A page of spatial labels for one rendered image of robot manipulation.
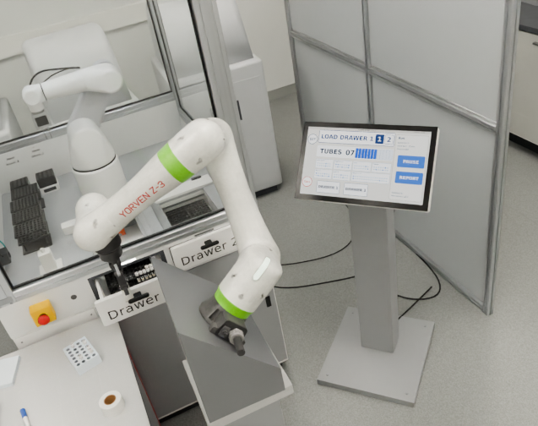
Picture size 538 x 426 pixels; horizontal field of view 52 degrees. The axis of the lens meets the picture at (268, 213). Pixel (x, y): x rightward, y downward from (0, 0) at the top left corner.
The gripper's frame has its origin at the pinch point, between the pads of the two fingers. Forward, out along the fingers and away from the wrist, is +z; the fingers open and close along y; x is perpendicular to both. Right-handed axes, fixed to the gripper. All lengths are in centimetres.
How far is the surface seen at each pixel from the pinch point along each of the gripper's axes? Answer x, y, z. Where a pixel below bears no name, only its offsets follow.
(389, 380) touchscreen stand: 93, 16, 90
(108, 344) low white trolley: -12.4, 1.5, 17.4
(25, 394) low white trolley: -41.8, 8.6, 17.4
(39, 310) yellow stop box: -30.2, -12.6, 2.7
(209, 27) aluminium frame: 54, -17, -74
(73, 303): -19.4, -17.1, 8.8
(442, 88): 160, -34, -16
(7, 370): -46.8, -4.4, 15.8
